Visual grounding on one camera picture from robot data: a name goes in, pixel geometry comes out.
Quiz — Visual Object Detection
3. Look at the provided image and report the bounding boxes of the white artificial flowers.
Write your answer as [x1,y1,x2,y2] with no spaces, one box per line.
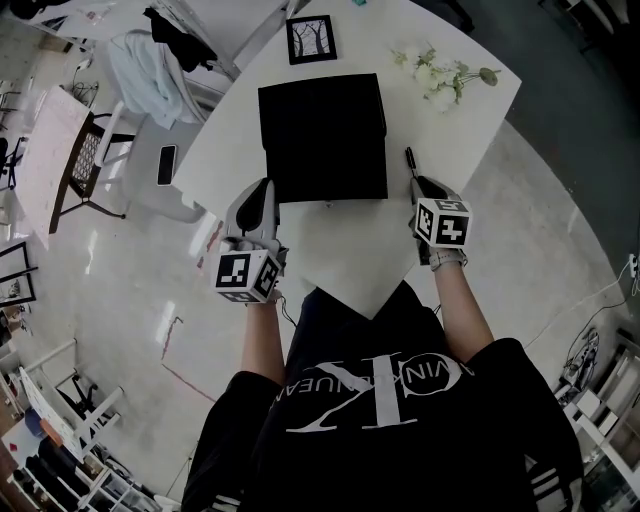
[390,43,502,114]

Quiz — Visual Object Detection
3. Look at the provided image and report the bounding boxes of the pale jacket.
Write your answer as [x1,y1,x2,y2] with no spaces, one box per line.
[106,28,209,131]

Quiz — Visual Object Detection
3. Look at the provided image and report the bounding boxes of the grey office chair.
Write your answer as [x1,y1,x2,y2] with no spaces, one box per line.
[94,29,211,226]

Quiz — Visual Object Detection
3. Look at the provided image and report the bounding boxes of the black hanging garment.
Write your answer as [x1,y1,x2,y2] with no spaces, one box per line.
[143,5,219,74]

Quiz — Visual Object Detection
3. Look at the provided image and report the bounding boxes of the black printed t-shirt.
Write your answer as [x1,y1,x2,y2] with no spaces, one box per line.
[180,279,585,512]

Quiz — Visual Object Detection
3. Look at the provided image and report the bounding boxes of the person's right forearm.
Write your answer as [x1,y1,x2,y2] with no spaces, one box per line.
[432,262,496,366]

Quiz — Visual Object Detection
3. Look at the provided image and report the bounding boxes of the wooden table with pale top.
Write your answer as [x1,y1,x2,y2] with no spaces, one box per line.
[17,84,136,251]

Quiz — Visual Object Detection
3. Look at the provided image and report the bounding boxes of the white square table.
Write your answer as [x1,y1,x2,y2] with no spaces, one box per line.
[172,0,524,321]

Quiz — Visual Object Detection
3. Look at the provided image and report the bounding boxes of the person's left forearm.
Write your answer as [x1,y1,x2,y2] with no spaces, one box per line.
[240,297,287,386]

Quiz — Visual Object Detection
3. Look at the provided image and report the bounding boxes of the black metal frames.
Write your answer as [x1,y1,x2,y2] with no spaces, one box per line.
[0,240,39,309]

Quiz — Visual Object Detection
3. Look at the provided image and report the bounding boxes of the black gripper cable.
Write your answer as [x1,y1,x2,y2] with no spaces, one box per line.
[277,294,301,329]

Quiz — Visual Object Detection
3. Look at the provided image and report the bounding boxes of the black box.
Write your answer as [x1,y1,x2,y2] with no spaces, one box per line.
[257,73,390,207]

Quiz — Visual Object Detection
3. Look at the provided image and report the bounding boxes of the black smartphone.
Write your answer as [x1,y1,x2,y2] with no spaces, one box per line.
[156,144,179,187]

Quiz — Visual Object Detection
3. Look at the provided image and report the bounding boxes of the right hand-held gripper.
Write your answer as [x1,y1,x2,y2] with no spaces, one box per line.
[408,175,473,266]

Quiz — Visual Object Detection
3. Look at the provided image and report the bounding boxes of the white low shelf unit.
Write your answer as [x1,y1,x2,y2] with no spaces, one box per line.
[0,339,126,512]

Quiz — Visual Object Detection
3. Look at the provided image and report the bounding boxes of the black picture frame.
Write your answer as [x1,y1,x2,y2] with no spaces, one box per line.
[285,14,339,66]

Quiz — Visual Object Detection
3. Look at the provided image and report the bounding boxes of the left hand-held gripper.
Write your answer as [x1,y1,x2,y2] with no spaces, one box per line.
[212,178,291,306]

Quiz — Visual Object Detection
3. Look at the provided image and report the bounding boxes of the white floor cable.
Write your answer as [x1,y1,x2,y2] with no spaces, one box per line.
[524,254,640,351]

